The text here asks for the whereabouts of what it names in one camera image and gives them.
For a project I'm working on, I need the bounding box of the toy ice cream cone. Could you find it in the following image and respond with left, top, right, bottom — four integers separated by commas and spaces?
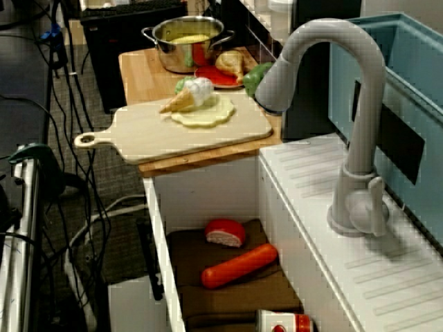
159, 77, 214, 114

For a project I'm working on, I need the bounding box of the pale yellow toy dough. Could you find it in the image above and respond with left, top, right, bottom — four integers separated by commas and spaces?
171, 93, 236, 129

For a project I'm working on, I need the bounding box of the red toy cheese wedge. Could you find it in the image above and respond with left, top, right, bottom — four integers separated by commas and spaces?
204, 218, 246, 248

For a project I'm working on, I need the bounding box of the light wooden cutting board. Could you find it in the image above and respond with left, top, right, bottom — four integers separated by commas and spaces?
73, 93, 273, 166

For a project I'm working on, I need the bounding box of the red toy plate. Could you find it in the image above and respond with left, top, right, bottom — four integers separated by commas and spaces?
193, 65, 246, 89

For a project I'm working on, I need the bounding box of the green toy bell pepper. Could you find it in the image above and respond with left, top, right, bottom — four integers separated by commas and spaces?
242, 62, 274, 98

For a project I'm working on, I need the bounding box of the white toy sink unit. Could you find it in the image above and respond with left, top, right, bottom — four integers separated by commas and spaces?
143, 133, 443, 332

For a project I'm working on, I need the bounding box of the orange toy sausage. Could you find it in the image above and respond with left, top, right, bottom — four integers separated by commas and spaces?
201, 243, 279, 290

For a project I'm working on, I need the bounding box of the toy chicken drumstick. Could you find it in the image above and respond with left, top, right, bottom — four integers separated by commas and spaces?
215, 50, 259, 83

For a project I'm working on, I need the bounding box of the stainless steel pot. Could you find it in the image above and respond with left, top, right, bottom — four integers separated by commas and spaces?
141, 15, 235, 74

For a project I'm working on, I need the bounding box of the yellow toy corn cob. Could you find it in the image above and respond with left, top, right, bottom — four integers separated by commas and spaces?
168, 33, 210, 45

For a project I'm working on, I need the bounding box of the grey toy faucet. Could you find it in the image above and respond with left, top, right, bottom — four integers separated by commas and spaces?
254, 19, 390, 238

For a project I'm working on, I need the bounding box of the black computer case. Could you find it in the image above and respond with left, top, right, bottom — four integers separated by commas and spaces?
80, 3, 195, 113

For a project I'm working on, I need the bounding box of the grey appliance front panel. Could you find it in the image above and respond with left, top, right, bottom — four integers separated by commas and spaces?
107, 278, 167, 332

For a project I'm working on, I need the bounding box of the red white tomato can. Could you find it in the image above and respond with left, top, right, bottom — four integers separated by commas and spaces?
255, 308, 314, 332

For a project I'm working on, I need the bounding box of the black rectangular panel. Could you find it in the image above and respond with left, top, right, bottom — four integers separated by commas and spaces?
351, 80, 426, 186

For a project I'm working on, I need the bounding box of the green clamp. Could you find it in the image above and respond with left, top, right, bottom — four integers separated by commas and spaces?
7, 143, 66, 198

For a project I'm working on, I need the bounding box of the teal plastic bin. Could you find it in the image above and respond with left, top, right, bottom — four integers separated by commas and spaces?
328, 12, 443, 257

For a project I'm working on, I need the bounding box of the black cabinet handle bar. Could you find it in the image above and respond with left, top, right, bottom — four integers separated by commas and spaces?
136, 218, 164, 301

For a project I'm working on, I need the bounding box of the white floor cable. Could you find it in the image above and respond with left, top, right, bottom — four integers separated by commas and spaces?
64, 196, 148, 332

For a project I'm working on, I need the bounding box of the aluminium frame rail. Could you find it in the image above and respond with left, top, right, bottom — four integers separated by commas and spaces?
0, 162, 41, 332

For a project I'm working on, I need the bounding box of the blue cable connector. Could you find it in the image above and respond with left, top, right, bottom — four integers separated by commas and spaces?
40, 23, 62, 41

